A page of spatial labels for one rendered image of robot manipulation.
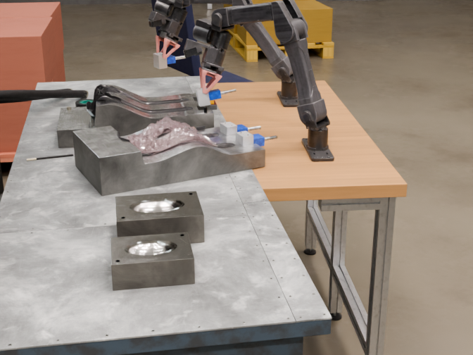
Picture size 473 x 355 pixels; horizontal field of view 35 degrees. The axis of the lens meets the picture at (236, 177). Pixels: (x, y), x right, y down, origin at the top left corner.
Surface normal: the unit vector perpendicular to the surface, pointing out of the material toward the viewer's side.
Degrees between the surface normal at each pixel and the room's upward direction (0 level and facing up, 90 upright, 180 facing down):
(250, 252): 0
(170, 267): 90
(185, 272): 90
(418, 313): 0
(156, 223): 90
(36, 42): 90
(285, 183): 0
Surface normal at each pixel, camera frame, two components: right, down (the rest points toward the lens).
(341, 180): 0.00, -0.93
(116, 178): 0.45, 0.33
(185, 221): 0.17, 0.36
